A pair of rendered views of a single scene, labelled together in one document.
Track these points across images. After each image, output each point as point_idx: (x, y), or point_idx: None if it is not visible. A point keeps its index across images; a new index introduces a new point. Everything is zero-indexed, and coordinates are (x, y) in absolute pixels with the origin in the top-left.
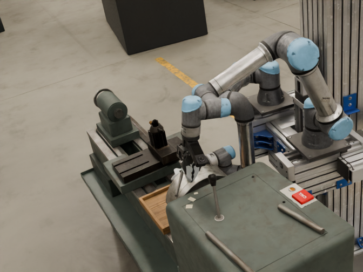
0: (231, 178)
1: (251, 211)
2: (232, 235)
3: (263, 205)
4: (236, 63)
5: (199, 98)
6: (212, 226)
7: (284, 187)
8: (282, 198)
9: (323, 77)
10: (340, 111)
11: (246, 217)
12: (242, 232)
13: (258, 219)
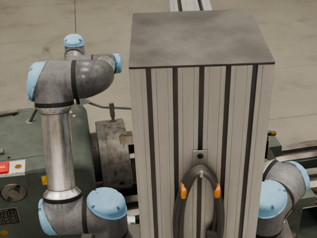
0: (73, 137)
1: (18, 137)
2: (5, 123)
3: (18, 145)
4: (101, 58)
5: (69, 41)
6: (25, 115)
7: (25, 164)
8: (14, 157)
9: (48, 138)
10: (45, 196)
11: (14, 133)
12: (2, 127)
13: (5, 138)
